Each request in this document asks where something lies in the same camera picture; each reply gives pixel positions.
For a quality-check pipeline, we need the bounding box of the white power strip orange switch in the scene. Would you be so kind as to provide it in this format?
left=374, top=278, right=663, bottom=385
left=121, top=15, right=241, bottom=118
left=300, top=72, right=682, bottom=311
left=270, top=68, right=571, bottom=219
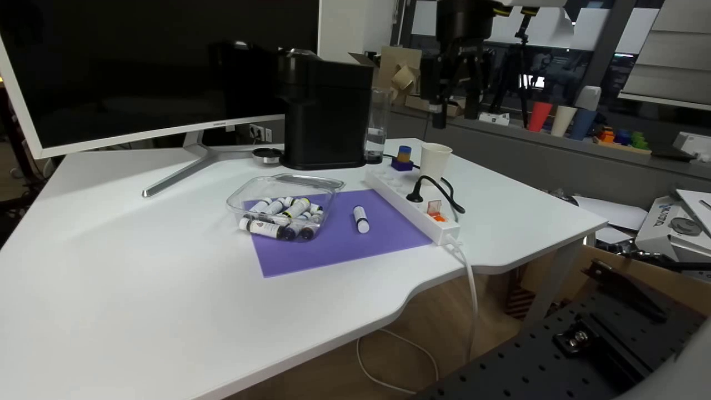
left=362, top=173, right=462, bottom=246

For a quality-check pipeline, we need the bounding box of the stack of printed papers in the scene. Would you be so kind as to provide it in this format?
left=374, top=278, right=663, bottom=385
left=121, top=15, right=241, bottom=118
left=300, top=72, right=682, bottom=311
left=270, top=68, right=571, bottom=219
left=634, top=186, right=711, bottom=263

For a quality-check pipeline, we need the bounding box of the black coffee machine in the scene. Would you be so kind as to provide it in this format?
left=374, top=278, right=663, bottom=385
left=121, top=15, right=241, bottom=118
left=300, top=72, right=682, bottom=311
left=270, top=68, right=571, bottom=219
left=276, top=47, right=392, bottom=172

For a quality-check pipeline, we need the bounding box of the purple mat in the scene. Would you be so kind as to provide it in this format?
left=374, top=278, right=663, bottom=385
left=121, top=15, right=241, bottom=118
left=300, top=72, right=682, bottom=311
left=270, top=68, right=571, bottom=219
left=242, top=186, right=436, bottom=279

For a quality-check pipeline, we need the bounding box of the white power strip cable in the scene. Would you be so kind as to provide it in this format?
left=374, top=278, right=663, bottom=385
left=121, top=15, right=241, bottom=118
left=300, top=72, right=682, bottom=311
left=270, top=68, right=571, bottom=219
left=353, top=239, right=485, bottom=395

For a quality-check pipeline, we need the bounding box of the black perforated base board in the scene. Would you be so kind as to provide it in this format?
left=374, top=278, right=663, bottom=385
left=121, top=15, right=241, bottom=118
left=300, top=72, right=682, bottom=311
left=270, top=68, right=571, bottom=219
left=420, top=295, right=706, bottom=400

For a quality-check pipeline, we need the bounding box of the white plastic cup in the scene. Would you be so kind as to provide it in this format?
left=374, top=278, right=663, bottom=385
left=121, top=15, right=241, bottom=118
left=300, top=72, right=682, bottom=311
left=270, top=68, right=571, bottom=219
left=550, top=105, right=581, bottom=141

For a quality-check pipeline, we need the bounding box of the white framed computer monitor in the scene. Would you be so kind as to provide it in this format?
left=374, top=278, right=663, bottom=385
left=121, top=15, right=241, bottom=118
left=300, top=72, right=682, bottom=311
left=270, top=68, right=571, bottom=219
left=0, top=0, right=322, bottom=199

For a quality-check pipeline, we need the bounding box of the small black round dish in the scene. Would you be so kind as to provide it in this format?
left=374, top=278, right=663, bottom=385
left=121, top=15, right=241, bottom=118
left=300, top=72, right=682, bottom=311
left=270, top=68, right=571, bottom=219
left=250, top=144, right=287, bottom=162

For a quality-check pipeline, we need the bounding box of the grey table leg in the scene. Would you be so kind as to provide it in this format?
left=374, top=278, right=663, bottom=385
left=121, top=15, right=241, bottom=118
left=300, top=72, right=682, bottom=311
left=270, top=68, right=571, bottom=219
left=521, top=238, right=588, bottom=328

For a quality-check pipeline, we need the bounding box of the small blue orange toy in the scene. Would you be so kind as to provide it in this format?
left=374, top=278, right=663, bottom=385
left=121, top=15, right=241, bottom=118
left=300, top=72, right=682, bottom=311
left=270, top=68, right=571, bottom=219
left=390, top=143, right=416, bottom=173

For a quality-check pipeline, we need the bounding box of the blue plastic cup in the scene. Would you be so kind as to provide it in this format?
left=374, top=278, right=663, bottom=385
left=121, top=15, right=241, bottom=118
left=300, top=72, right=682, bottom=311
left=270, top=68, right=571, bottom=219
left=567, top=109, right=600, bottom=143

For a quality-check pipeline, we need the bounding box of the small coloured toy pile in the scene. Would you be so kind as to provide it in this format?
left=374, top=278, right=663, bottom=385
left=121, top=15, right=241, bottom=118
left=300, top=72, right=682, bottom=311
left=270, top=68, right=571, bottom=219
left=596, top=124, right=654, bottom=152

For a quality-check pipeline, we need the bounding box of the red plastic cup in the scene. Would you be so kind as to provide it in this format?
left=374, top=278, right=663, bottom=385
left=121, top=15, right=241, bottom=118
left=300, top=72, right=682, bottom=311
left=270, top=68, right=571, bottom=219
left=527, top=99, right=555, bottom=136

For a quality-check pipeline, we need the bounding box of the white tube black cap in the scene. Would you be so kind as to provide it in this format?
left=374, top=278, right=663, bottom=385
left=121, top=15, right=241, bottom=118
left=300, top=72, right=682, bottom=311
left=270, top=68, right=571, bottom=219
left=352, top=205, right=374, bottom=238
left=238, top=216, right=283, bottom=242
left=281, top=198, right=316, bottom=225
left=252, top=195, right=288, bottom=217

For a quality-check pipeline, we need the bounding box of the grey plastic cup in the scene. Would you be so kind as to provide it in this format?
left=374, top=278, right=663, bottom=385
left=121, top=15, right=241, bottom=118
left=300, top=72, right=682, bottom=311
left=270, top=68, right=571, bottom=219
left=576, top=85, right=605, bottom=114

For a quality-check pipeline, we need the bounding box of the black tripod camera rig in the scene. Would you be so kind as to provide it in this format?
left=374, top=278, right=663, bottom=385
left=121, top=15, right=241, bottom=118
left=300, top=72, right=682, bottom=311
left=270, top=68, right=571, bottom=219
left=431, top=0, right=496, bottom=134

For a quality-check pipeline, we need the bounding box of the cardboard box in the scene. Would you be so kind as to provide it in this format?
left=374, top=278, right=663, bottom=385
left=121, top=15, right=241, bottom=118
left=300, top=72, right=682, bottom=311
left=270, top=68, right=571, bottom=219
left=352, top=45, right=426, bottom=115

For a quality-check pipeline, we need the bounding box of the black power cable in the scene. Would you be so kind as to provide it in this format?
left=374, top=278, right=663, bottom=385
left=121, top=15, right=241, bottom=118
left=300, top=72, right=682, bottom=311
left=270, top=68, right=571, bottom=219
left=381, top=152, right=467, bottom=217

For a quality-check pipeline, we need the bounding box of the white paper cup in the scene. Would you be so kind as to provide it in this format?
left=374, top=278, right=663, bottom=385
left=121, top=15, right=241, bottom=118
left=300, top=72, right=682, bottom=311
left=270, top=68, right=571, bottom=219
left=420, top=143, right=456, bottom=179

